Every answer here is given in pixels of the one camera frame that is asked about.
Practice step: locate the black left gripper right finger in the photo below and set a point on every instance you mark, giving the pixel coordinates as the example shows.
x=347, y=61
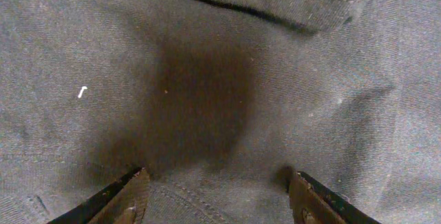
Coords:
x=313, y=203

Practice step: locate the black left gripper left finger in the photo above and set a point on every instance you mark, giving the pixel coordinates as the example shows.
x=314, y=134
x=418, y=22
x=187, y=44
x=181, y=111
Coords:
x=123, y=201

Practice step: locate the black t-shirt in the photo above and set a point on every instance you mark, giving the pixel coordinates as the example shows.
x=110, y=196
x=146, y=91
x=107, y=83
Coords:
x=219, y=100

